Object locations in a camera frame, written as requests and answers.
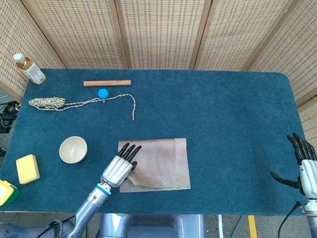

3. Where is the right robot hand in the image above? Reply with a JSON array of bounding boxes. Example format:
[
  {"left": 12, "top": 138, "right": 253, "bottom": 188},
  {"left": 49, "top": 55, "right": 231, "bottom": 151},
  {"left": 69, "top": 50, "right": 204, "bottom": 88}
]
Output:
[{"left": 269, "top": 132, "right": 317, "bottom": 199}]

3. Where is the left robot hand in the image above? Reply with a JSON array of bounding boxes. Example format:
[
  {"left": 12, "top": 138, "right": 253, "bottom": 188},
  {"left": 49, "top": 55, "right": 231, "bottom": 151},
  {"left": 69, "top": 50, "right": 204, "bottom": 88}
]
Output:
[{"left": 100, "top": 143, "right": 142, "bottom": 188}]

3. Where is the brown woven placemat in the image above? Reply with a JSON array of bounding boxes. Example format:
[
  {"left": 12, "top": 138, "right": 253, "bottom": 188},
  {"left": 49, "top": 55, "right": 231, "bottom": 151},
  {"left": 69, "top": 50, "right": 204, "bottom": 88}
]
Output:
[{"left": 117, "top": 138, "right": 191, "bottom": 193}]

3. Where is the white bowl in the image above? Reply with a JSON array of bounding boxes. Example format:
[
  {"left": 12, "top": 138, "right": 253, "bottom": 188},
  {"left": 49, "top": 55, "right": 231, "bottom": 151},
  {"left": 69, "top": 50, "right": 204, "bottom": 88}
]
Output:
[{"left": 59, "top": 136, "right": 88, "bottom": 164}]

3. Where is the grey-blue robot torso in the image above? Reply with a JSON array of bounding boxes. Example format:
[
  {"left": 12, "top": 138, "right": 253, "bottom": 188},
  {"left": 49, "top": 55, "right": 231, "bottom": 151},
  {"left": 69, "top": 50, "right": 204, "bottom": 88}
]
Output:
[{"left": 99, "top": 213, "right": 206, "bottom": 238}]

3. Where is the wooden stick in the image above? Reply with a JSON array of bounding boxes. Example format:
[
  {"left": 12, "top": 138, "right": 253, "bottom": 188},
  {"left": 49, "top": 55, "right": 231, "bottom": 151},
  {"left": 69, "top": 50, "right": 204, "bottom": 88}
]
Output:
[{"left": 83, "top": 79, "right": 132, "bottom": 87}]

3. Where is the yellow sponge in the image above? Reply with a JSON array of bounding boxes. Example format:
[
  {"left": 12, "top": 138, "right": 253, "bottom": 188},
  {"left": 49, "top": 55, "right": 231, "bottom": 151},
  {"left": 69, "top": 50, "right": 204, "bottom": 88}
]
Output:
[{"left": 15, "top": 154, "right": 41, "bottom": 185}]

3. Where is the white table leg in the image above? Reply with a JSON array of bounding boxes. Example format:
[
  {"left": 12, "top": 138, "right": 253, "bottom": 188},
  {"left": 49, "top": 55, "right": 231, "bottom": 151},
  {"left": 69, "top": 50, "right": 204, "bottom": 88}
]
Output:
[{"left": 217, "top": 215, "right": 224, "bottom": 238}]

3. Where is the yellow and green container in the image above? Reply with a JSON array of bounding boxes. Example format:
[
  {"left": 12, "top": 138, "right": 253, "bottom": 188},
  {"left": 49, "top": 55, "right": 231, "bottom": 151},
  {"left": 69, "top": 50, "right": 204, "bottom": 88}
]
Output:
[{"left": 0, "top": 179, "right": 21, "bottom": 206}]

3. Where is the black floor equipment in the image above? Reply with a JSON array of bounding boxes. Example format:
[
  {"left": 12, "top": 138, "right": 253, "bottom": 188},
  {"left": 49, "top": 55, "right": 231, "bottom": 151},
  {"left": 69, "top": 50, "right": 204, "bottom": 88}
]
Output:
[{"left": 0, "top": 100, "right": 21, "bottom": 133}]

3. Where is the tea bottle with white cap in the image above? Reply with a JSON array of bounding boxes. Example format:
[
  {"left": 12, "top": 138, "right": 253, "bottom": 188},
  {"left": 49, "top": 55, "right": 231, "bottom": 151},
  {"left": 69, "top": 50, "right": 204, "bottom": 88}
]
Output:
[{"left": 13, "top": 53, "right": 47, "bottom": 85}]

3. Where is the bamboo folding screen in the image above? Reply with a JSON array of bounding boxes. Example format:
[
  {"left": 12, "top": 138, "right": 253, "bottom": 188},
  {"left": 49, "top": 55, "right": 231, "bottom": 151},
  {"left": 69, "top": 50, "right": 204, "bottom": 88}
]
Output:
[{"left": 0, "top": 0, "right": 317, "bottom": 172}]

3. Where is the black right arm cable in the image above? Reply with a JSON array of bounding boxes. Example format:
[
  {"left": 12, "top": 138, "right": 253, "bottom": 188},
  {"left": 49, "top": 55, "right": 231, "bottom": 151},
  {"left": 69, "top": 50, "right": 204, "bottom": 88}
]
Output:
[{"left": 278, "top": 201, "right": 303, "bottom": 238}]

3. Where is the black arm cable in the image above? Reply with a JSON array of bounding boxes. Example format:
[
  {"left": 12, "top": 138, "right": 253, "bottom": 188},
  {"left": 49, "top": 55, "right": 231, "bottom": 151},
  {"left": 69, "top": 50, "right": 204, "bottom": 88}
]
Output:
[
  {"left": 37, "top": 215, "right": 76, "bottom": 238},
  {"left": 278, "top": 201, "right": 303, "bottom": 238}
]

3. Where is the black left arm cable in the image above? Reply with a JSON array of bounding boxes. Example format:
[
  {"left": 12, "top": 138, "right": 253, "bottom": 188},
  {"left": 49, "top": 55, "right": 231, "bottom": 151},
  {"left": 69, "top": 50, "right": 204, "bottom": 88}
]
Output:
[{"left": 37, "top": 215, "right": 76, "bottom": 238}]

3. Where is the blue cable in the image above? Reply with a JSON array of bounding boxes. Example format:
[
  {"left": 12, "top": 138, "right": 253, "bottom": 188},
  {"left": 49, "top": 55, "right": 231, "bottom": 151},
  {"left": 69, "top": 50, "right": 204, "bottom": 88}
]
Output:
[{"left": 231, "top": 215, "right": 243, "bottom": 238}]

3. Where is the braided beige rope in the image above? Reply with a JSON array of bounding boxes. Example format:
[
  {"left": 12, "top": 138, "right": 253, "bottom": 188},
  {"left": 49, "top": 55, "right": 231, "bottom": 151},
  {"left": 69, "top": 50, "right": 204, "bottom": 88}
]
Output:
[{"left": 28, "top": 93, "right": 136, "bottom": 122}]

